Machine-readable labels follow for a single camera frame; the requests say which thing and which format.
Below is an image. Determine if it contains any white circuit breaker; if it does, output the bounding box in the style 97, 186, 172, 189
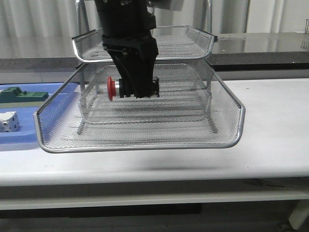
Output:
0, 111, 19, 132

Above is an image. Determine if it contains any blue plastic tray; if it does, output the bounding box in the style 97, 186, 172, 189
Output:
0, 82, 80, 145

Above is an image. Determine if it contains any grey stone back counter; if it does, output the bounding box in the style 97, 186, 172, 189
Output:
0, 32, 309, 71

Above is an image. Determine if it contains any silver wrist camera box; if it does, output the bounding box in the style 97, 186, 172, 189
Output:
148, 0, 184, 11

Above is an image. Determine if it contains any white table leg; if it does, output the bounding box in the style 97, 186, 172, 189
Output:
288, 200, 309, 230

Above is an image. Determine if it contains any red emergency stop button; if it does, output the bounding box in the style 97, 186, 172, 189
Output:
107, 76, 160, 102

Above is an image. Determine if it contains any grey metal rack frame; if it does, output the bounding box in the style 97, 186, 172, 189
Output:
74, 0, 219, 135

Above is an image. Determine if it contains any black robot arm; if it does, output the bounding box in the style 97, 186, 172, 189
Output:
95, 0, 159, 100

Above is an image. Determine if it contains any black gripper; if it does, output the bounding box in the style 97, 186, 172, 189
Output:
102, 35, 158, 98

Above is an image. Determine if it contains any green terminal block component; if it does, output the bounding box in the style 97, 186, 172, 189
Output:
0, 87, 49, 103

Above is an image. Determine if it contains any silver mesh top tray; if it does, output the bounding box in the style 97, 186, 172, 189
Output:
72, 26, 215, 63

